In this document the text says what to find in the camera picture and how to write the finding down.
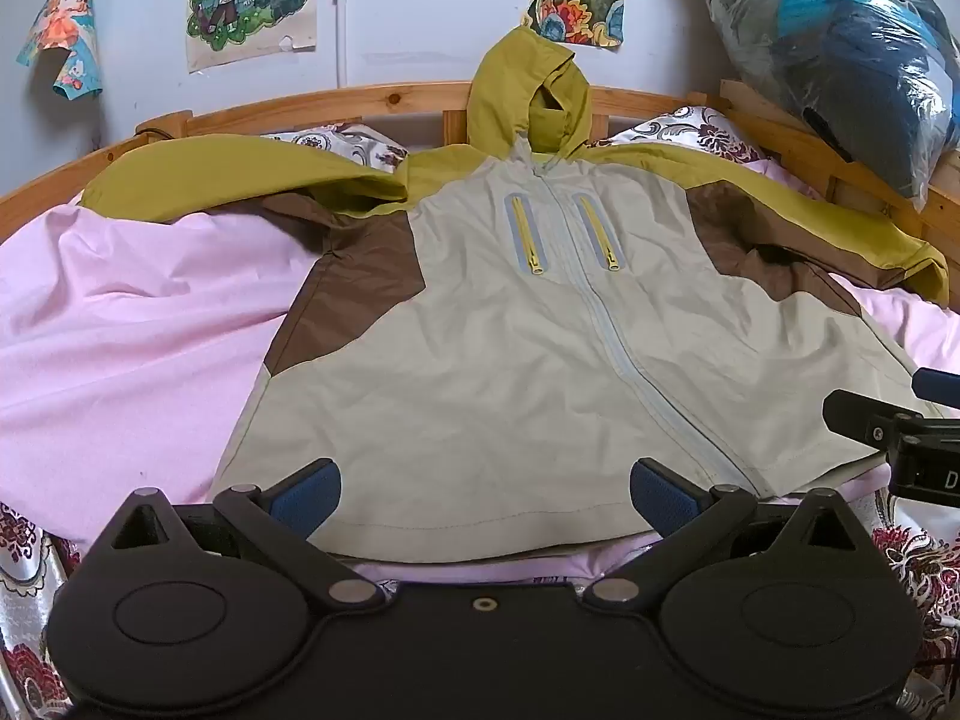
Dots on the wooden bed frame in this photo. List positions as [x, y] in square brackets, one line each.
[420, 97]

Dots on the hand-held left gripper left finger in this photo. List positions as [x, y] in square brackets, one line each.
[304, 499]

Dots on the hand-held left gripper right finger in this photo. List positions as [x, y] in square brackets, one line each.
[664, 499]

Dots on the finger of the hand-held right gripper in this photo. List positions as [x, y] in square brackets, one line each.
[862, 420]
[941, 388]

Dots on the curled orange figure wall poster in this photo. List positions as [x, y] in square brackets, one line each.
[64, 30]

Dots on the beige olive brown hooded jacket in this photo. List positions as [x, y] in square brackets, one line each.
[487, 390]

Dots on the pink bed sheet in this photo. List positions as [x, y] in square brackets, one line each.
[112, 352]

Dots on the floral satin bedspread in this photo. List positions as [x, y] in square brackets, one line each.
[30, 577]

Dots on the white wall pipe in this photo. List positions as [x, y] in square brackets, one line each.
[342, 15]

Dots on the clear plastic bag of clothes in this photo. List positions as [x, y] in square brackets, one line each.
[862, 52]

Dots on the cartoon figure wall poster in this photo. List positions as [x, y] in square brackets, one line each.
[247, 0]

